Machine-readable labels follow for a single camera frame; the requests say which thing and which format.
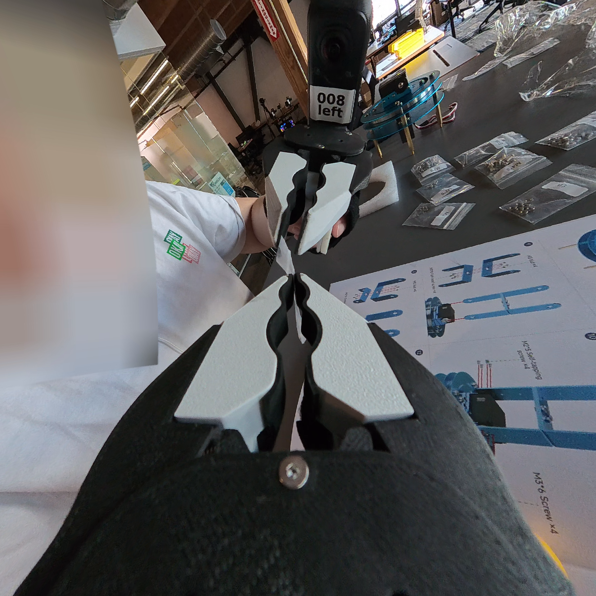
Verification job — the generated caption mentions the group of clear screw bags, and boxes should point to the group of clear screw bags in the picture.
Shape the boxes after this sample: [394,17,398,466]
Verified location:
[403,112,596,231]

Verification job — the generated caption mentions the small zip bag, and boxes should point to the small zip bag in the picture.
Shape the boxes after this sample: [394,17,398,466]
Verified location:
[277,240,308,345]

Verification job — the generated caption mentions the white slotted table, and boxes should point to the white slotted table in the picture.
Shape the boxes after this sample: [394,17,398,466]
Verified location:
[372,25,480,80]

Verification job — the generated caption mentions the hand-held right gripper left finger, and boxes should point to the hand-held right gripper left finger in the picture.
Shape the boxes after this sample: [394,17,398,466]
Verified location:
[174,275,295,452]

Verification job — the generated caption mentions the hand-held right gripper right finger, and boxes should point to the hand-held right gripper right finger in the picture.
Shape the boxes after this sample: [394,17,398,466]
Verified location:
[296,273,415,440]

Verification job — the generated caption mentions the silver ventilation duct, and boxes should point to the silver ventilation duct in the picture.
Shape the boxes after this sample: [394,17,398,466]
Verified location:
[103,0,140,21]

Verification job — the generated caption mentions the white foam piece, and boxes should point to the white foam piece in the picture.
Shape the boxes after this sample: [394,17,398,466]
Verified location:
[359,160,397,219]

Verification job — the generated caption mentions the wooden post with outlet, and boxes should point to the wooden post with outlet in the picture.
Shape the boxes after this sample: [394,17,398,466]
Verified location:
[261,0,312,129]

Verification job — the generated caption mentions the red arrow sign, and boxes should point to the red arrow sign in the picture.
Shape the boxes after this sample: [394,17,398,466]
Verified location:
[251,0,279,40]

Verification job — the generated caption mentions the white cabinet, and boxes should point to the white cabinet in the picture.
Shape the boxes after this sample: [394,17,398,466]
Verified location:
[109,5,166,60]

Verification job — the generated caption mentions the crumpled clear plastic wrap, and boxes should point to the crumpled clear plastic wrap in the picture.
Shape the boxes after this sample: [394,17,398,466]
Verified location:
[494,0,596,59]
[519,49,596,102]

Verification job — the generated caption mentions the yellow storage bin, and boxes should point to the yellow storage bin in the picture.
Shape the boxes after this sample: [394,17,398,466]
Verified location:
[390,29,427,59]

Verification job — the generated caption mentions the yellow handled screwdriver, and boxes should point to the yellow handled screwdriver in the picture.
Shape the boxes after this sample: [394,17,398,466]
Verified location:
[531,531,569,583]

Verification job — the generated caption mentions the person's left forearm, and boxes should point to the person's left forearm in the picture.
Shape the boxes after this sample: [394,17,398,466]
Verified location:
[237,196,278,256]

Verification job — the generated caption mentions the printed assembly instruction sheet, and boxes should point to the printed assembly instruction sheet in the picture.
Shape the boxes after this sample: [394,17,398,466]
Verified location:
[328,219,596,596]

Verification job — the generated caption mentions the glass partition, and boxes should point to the glass partition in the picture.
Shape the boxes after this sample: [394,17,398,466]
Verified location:
[121,61,243,196]

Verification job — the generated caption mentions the blue acrylic robot base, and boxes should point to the blue acrylic robot base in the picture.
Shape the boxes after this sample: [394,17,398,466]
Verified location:
[361,70,454,156]

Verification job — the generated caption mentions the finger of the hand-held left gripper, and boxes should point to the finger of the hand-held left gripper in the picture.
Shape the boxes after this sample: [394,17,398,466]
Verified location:
[264,150,309,248]
[296,162,355,256]

